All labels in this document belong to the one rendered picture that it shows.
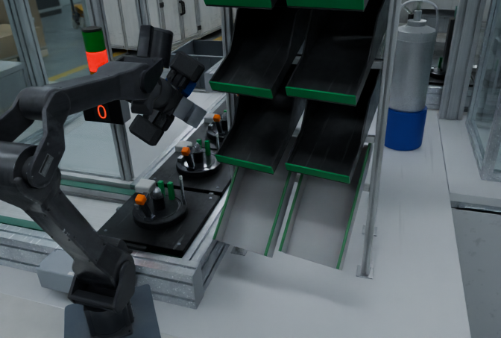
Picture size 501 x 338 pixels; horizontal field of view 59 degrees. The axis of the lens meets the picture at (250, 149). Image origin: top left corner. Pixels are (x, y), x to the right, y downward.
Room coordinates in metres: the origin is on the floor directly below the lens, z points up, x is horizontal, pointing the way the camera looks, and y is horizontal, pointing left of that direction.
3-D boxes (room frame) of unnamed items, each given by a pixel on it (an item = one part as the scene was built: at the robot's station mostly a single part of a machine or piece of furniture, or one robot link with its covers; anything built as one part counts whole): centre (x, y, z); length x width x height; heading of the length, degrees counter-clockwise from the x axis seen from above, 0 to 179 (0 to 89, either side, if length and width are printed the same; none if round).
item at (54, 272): (0.77, 0.39, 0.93); 0.21 x 0.07 x 0.06; 72
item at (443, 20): (5.83, -2.47, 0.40); 0.61 x 0.41 x 0.22; 64
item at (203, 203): (0.95, 0.24, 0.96); 0.24 x 0.24 x 0.02; 72
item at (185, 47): (3.09, 0.19, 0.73); 0.62 x 0.42 x 0.23; 72
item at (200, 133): (1.43, 0.08, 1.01); 0.24 x 0.24 x 0.13; 72
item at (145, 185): (1.07, 0.30, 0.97); 0.05 x 0.05 x 0.04; 72
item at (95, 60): (1.12, 0.38, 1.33); 0.05 x 0.05 x 0.05
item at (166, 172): (1.19, 0.16, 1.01); 0.24 x 0.24 x 0.13; 72
